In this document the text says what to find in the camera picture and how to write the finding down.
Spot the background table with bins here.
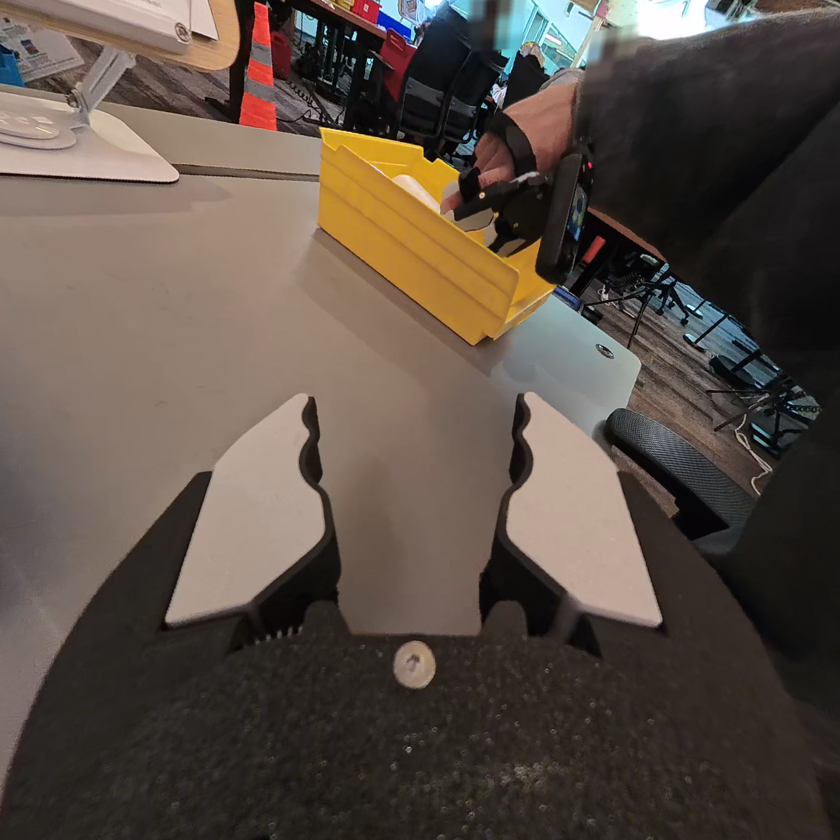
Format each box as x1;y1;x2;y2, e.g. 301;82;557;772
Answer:
289;0;421;132

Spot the printed instruction sheet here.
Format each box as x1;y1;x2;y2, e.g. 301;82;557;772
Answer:
128;0;221;42

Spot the person's right hand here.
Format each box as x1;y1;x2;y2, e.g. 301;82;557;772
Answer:
472;84;583;190

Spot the black mesh office chair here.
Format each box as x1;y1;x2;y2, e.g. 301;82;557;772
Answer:
604;407;759;542

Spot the yellow storage bin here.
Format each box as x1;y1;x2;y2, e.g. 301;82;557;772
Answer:
318;126;559;347

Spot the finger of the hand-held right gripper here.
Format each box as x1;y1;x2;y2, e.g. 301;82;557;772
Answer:
443;167;547;232
487;225;534;258

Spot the white plastic bottle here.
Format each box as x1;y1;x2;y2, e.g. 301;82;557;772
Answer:
392;172;448;214

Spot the orange traffic cone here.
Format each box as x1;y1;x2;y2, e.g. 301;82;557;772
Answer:
238;2;278;132

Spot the printed desk sheet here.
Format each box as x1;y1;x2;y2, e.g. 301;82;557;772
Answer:
0;16;84;84

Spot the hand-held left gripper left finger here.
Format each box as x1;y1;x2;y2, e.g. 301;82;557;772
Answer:
164;392;341;635

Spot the person's right forearm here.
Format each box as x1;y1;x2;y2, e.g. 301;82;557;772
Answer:
571;7;840;277

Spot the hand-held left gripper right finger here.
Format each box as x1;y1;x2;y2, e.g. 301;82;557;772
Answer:
481;392;664;643

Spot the white stand base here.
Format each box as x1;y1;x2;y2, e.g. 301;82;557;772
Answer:
0;49;180;185

